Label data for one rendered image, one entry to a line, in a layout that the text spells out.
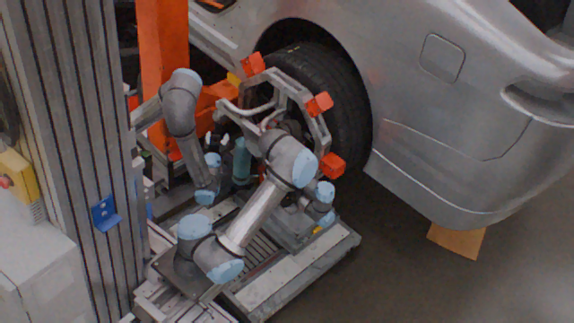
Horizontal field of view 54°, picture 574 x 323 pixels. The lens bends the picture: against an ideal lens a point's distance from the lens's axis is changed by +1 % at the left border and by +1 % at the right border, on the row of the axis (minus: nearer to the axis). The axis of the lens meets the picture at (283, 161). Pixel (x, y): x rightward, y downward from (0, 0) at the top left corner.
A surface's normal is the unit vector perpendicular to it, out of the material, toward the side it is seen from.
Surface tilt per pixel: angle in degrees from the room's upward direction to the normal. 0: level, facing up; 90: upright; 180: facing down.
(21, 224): 0
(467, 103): 90
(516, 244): 0
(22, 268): 0
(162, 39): 90
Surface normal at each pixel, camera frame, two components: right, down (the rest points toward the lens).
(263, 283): 0.11, -0.70
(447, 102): -0.71, 0.44
